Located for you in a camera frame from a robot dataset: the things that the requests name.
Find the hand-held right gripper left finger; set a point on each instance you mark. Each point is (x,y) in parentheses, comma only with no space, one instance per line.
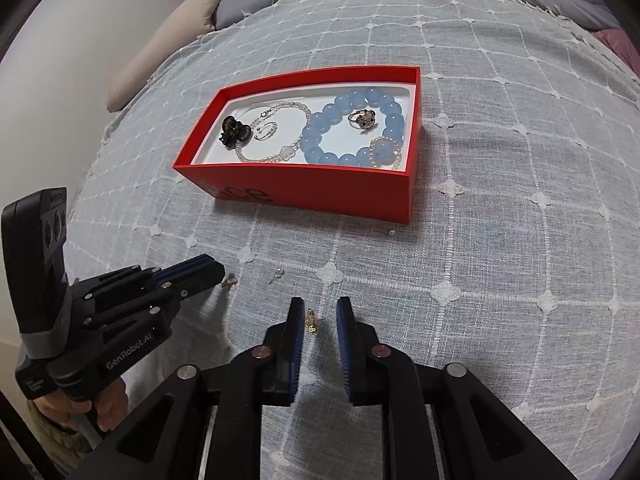
(295,355)

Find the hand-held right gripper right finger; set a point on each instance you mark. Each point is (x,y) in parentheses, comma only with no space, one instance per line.
(345,355)

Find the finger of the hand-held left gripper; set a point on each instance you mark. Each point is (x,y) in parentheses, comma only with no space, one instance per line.
(200,285)
(190,266)

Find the gold earring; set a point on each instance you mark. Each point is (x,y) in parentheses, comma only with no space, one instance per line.
(311,324)
(229,281)

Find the black hair clip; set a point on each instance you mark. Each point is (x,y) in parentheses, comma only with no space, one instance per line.
(235,132)

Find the red cardboard box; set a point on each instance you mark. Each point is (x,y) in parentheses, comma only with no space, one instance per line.
(310,190)

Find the person's left forearm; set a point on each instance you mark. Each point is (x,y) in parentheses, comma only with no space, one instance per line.
(55,435)

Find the person's left hand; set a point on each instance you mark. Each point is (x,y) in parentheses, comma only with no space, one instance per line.
(109,407)

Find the silver stud earring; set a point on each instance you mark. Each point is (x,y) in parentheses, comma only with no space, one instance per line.
(276,274)

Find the beige pillow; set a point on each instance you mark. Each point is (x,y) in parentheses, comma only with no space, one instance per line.
(165,45)

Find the pink blanket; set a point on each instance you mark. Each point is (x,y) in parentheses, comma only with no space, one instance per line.
(620,47)

